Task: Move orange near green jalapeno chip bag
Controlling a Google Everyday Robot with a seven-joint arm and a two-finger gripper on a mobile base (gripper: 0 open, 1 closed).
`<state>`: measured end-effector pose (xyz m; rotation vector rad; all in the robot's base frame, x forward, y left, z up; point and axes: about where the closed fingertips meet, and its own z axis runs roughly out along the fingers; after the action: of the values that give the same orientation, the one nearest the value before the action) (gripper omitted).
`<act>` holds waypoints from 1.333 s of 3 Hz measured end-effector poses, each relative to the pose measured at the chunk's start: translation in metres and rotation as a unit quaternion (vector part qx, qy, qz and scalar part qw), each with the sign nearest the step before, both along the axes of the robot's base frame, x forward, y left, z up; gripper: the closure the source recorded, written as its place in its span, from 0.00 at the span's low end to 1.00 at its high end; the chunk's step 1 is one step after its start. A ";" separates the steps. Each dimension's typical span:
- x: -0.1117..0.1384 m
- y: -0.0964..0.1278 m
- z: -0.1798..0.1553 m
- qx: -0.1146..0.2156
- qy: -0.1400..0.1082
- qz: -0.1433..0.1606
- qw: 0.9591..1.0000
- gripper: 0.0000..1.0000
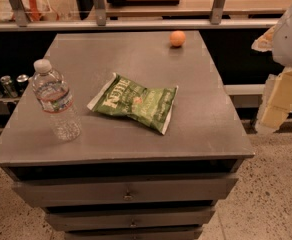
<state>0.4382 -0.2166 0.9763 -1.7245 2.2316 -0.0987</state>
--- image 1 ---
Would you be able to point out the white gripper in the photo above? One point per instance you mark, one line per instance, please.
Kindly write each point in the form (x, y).
(277, 97)

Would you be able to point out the orange fruit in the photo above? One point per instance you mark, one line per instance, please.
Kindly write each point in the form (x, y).
(177, 38)

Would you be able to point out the green kettle chip bag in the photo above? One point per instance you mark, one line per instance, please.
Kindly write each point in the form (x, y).
(122, 97)

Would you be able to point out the white and orange bag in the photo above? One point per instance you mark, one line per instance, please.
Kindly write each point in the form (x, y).
(35, 10)

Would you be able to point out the grey drawer cabinet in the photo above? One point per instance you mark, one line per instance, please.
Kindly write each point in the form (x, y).
(205, 135)

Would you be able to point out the bottom grey drawer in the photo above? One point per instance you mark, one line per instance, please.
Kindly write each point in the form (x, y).
(157, 233)

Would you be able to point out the grey drawer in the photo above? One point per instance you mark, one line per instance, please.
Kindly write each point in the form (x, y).
(89, 191)
(136, 218)
(157, 233)

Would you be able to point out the clear plastic water bottle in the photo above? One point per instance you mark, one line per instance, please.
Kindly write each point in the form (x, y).
(56, 100)

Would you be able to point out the right soda can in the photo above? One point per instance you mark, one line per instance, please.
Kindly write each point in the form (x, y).
(22, 81)

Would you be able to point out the middle grey drawer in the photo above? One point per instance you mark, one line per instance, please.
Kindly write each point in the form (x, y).
(136, 218)

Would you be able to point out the middle soda can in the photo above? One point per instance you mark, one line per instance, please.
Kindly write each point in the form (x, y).
(8, 85)

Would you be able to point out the top grey drawer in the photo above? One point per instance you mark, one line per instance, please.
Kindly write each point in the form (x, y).
(89, 191)

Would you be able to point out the metal shelf rail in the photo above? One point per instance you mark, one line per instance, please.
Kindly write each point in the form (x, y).
(141, 25)

